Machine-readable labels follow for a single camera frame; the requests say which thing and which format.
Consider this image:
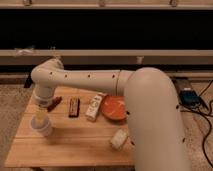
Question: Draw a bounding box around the brown chocolate bar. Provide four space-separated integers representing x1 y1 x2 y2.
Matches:
68 98 80 118

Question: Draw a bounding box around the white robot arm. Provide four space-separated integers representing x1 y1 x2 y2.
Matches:
31 59 191 171

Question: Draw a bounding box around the white bottle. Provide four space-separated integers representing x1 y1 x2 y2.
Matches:
85 93 105 121

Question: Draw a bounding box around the long grey rail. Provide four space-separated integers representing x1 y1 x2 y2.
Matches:
0 49 213 65

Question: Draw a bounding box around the orange bowl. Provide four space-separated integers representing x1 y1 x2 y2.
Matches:
100 95 126 121

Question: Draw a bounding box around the black cable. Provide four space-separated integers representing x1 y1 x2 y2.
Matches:
180 79 213 168

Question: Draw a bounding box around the blue power box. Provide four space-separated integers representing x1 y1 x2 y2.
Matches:
179 88 200 106

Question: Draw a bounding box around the wooden table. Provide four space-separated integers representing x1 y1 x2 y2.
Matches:
5 87 133 167

